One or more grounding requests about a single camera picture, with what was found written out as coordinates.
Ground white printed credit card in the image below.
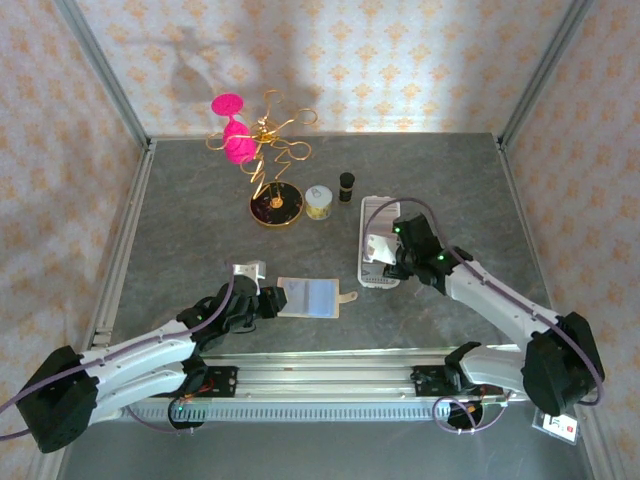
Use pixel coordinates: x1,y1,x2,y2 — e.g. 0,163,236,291
282,278,307,314

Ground white slotted card tray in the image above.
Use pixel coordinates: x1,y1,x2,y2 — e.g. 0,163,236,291
355,195,403,291

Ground beige card holder blue pages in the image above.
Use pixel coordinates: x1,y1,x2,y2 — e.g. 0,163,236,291
276,277,359,320

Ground stack of credit cards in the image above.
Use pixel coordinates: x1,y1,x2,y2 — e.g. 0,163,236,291
363,198,401,236

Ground white can yellow print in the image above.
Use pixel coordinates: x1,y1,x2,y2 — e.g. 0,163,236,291
303,185,335,221

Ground pink flocked wine glass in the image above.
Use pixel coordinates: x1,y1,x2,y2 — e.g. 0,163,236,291
209,93,259,165

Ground white badge in clear sleeve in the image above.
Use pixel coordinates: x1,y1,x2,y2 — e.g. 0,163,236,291
532,412,581,445

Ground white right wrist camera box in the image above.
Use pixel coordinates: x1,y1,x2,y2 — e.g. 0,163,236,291
361,233,400,265

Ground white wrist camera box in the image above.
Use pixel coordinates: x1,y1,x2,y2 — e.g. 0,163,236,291
227,258,267,296
361,233,400,265

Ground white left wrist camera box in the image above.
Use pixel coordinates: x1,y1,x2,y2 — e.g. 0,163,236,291
227,258,267,296

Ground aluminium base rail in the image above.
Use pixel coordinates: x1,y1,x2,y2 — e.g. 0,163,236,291
199,349,526,404

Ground gold wire glass rack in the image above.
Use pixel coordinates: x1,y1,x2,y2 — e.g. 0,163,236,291
205,89,319,230

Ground grey slotted cable duct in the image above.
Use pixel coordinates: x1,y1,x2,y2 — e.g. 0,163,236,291
127,401,451,424

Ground aluminium table side rail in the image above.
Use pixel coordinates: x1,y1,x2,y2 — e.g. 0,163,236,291
82,142,157,361
497,137,571,351

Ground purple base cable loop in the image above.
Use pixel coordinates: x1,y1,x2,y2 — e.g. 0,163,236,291
432,394,514,436
127,397,209,435

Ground aluminium frame corner post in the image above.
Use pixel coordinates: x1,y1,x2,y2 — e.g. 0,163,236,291
53,0,154,151
497,0,596,149

